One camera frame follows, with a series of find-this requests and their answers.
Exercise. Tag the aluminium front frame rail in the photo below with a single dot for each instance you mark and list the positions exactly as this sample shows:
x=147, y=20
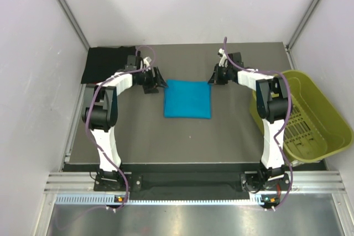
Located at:
x=77, y=188

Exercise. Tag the aluminium corner post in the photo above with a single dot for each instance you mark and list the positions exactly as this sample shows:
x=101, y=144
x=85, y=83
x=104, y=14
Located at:
x=303, y=22
x=73, y=22

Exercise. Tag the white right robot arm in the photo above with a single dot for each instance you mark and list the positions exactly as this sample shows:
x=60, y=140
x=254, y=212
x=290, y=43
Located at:
x=273, y=105

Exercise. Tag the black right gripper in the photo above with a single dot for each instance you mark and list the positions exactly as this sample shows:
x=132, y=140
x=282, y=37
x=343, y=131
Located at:
x=215, y=78

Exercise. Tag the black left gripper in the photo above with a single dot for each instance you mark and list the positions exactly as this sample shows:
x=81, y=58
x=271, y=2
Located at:
x=156, y=81

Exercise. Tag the green plastic laundry basket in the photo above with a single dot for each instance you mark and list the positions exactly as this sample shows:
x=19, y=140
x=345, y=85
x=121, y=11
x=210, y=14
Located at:
x=316, y=130

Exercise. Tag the right aluminium corner post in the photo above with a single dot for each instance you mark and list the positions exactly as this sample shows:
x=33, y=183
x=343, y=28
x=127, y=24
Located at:
x=303, y=22

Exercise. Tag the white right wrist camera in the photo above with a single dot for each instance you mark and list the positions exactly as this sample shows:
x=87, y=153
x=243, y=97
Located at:
x=223, y=62

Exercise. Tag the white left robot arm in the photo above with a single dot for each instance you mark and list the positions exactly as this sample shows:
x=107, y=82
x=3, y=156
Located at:
x=100, y=110

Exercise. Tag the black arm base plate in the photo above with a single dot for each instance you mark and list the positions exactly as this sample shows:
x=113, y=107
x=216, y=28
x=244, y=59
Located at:
x=189, y=182

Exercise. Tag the blue t-shirt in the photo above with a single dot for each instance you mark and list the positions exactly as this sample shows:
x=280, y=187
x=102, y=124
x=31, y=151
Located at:
x=187, y=99

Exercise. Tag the left aluminium corner post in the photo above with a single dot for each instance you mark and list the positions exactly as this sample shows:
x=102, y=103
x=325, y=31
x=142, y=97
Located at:
x=73, y=22

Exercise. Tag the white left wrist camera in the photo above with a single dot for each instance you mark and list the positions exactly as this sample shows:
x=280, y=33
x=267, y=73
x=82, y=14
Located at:
x=145, y=64

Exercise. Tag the folded black t-shirt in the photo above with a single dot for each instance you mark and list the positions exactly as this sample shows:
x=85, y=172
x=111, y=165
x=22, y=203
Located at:
x=103, y=62

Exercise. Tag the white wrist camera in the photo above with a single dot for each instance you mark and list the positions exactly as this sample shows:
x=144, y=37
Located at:
x=145, y=64
x=223, y=62

